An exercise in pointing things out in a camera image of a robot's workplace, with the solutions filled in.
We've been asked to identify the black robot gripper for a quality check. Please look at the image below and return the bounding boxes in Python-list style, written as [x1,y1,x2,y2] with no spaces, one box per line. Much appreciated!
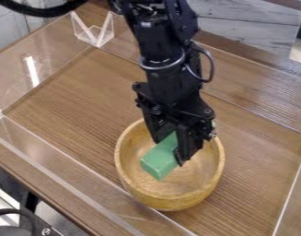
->
[134,43,215,166]

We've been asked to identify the green rectangular block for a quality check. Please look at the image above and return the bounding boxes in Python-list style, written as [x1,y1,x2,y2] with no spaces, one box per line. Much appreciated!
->
[140,132,186,181]

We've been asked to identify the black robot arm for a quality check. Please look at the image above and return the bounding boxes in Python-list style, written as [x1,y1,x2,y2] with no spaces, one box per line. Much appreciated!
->
[107,0,215,164]

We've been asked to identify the brown wooden bowl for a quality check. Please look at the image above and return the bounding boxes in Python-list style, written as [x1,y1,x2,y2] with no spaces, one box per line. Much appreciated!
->
[115,119,226,211]

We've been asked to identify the clear acrylic tray wall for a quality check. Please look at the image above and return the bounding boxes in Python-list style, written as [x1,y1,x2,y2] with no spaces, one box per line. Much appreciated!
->
[0,113,196,236]

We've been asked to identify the clear acrylic corner bracket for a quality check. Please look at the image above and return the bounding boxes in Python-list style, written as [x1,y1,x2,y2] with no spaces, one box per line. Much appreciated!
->
[71,11,115,48]

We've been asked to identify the black metal table bracket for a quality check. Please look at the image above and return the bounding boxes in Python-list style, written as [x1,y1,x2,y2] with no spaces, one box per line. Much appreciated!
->
[20,191,63,236]

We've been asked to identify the black cable under table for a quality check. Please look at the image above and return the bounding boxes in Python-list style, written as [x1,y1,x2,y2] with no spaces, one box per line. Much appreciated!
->
[0,208,35,222]

